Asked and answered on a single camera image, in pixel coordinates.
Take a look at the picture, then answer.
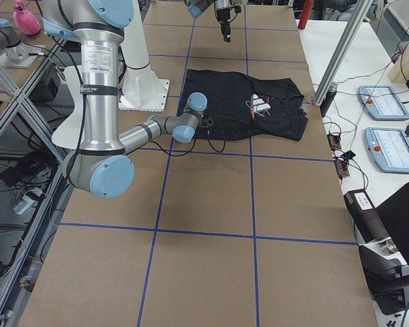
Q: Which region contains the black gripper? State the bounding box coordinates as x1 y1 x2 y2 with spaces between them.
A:
199 114 215 129
215 7 241 42

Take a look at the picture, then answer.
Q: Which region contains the black printed t-shirt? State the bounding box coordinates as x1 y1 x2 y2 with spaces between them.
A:
178 69 307 141

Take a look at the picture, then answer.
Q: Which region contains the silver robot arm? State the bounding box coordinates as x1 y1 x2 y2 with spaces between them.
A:
43 1 208 198
184 0 242 43

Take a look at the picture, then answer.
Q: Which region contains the spare grey robot arm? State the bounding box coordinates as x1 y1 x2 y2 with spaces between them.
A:
0 18 35 68

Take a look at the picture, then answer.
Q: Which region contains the red cylinder bottle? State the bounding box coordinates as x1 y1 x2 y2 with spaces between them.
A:
298 0 314 30

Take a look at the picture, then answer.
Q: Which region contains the upper blue teach pendant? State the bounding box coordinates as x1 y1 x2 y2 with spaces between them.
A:
358 86 409 121

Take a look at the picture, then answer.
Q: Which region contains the blue teach pendant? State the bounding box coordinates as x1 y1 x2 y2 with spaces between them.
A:
364 127 409 174
358 86 409 121

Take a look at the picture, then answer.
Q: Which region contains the lower blue teach pendant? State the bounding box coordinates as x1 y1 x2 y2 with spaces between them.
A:
364 127 409 174

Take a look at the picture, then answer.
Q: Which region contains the black label printer box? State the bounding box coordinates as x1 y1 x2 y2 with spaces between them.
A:
344 189 389 245

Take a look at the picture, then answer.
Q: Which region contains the pink plush toy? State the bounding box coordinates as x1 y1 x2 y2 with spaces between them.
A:
12 1 41 35

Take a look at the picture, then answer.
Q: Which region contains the white power strip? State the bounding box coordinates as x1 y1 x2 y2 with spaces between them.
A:
13 187 43 215

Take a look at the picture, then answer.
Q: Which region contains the black monitor on stand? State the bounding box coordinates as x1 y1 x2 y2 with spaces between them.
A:
369 182 409 315

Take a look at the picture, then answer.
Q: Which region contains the aluminium frame post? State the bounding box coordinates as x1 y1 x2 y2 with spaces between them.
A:
313 0 372 106

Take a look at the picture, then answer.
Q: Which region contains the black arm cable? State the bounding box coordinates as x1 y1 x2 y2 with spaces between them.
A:
63 33 226 185

